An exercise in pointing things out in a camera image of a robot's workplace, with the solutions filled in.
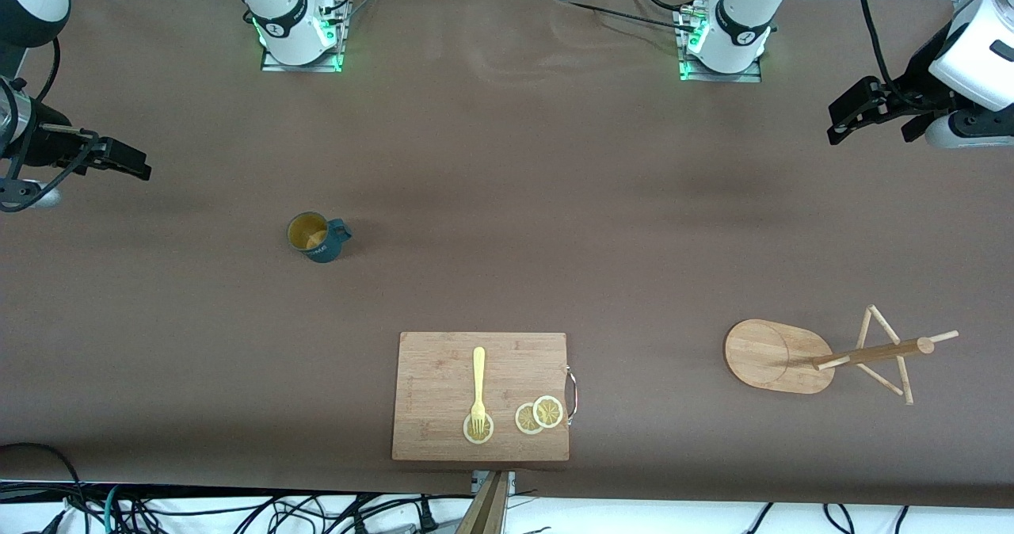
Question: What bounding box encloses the teal cup with handle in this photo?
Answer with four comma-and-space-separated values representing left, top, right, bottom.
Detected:
287, 212, 353, 264

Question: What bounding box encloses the wooden cup rack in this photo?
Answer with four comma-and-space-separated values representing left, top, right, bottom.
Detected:
724, 305, 959, 406

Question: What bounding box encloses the wooden cutting board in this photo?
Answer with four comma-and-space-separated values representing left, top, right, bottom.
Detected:
391, 331, 578, 463

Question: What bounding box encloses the yellow plastic fork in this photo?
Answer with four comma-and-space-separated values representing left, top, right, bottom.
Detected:
470, 347, 487, 436

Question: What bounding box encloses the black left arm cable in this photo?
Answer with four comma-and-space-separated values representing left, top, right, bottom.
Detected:
858, 0, 951, 111

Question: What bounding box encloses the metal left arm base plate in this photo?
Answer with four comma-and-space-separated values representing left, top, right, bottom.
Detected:
673, 7, 763, 83

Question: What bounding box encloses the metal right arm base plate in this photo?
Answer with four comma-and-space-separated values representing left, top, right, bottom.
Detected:
261, 0, 352, 73

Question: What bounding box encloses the long black table cable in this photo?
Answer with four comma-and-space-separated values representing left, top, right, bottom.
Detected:
547, 0, 698, 36

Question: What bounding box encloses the black looped floor cable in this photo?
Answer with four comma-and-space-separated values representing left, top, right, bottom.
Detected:
0, 442, 84, 534

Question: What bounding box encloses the wooden beam with metal bracket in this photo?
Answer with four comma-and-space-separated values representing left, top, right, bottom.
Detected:
456, 471, 516, 534

